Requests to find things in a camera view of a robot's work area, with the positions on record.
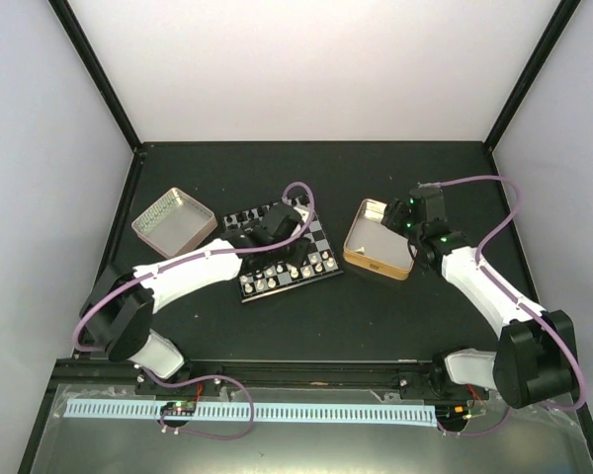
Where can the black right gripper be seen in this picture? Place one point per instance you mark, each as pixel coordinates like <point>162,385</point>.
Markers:
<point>392,215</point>

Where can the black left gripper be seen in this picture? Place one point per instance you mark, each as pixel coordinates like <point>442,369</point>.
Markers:
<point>297,259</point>

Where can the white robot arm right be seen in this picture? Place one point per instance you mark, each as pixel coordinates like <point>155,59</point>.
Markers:
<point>535,359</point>

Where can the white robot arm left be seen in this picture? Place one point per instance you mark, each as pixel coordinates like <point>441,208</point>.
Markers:
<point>117,320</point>

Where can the black white chessboard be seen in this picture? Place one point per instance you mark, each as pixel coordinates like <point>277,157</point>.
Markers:
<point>318,244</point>

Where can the gold metal tin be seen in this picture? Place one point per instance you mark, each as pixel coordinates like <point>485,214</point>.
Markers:
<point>372,247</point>

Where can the pink metal tin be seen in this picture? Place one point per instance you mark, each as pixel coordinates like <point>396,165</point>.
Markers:
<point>175,224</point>

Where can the black front rail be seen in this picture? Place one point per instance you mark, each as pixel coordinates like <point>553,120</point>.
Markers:
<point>419,379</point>

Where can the black frame post right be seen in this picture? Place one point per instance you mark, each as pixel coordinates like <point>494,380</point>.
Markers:
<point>553,31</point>

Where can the black frame post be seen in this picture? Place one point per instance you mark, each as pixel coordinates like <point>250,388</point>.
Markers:
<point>553,31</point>
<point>68,19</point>

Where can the white slotted cable duct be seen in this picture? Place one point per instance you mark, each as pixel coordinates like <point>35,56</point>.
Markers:
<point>242,412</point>

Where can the black frame post left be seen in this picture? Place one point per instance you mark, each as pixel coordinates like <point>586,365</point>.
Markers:
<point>68,19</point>

